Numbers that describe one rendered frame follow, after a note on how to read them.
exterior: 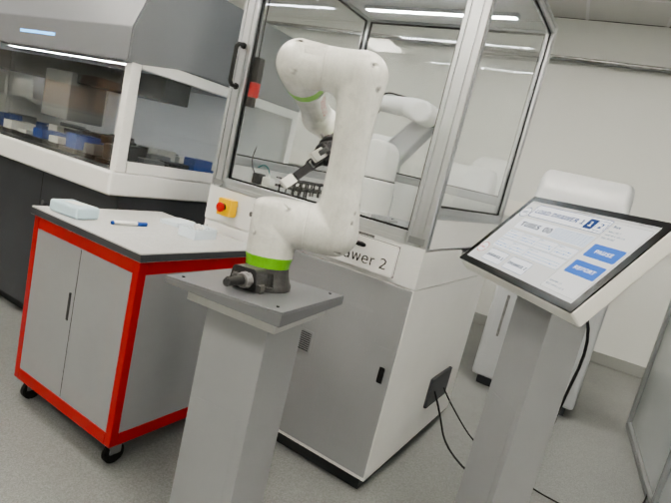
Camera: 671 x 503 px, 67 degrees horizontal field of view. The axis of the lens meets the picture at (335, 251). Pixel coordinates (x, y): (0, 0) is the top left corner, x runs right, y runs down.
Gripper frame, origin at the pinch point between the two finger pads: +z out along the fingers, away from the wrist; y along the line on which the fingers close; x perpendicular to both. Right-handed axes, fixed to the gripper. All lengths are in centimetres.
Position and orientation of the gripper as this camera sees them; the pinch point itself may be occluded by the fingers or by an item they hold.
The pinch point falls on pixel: (299, 171)
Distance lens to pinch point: 144.7
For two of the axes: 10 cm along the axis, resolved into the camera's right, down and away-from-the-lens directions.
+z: -4.2, 4.2, -8.0
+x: 6.1, 7.8, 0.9
